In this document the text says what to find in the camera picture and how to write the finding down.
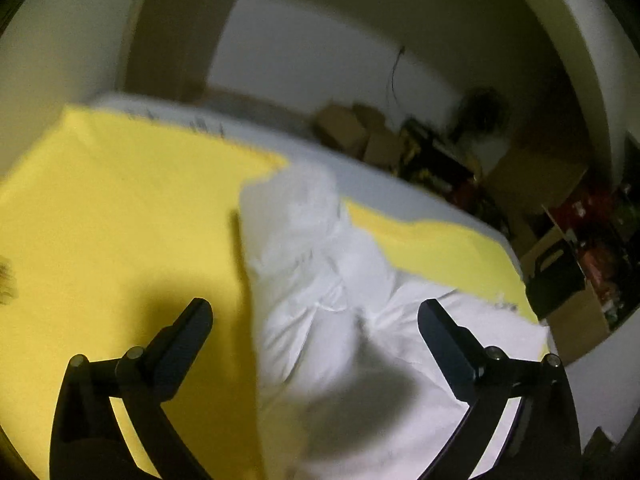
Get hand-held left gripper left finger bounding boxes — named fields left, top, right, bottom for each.
left=49, top=298, right=213, bottom=480

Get wooden cabinet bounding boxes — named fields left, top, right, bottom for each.
left=484, top=125, right=589, bottom=257

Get dark standing fan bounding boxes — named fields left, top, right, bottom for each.
left=451, top=87, right=509, bottom=137

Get large white padded jacket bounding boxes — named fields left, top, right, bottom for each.
left=236, top=160, right=551, bottom=480

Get thin wall cable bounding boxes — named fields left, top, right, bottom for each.
left=386, top=45, right=407, bottom=107

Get yellow sheet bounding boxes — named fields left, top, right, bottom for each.
left=0, top=104, right=540, bottom=480

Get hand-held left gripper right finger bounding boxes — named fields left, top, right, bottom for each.
left=417, top=299, right=582, bottom=480

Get pale grey bed mattress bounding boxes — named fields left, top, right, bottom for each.
left=92, top=92, right=527, bottom=283

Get cardboard box with black handle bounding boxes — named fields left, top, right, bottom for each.
left=524, top=239, right=612, bottom=365

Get black yellow box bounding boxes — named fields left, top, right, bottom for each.
left=399, top=119, right=477, bottom=187

